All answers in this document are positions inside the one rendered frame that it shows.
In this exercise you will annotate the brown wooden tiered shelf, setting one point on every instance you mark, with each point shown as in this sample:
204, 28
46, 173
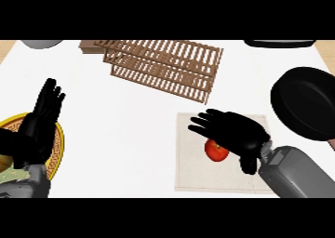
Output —
167, 69

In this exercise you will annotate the red tomato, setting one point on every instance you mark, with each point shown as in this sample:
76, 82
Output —
216, 152

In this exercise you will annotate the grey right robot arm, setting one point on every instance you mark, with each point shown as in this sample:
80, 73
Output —
296, 173

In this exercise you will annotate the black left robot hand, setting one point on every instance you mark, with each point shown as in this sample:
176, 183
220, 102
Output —
37, 130

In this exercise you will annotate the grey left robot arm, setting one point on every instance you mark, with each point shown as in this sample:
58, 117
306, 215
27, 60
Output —
25, 182

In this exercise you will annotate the black frying pan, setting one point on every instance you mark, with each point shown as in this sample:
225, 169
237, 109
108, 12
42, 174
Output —
310, 103

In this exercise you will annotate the black flat appliance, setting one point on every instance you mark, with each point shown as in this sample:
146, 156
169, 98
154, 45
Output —
279, 43

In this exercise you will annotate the beige cloth placemat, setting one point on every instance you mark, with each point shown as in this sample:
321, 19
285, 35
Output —
198, 173

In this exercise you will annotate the grey round bowl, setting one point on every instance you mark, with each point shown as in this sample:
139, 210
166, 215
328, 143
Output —
42, 43

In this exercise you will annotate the yellow patterned plate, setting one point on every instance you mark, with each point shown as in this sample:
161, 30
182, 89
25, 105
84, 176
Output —
55, 145

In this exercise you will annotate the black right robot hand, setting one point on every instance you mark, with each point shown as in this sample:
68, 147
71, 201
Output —
237, 131

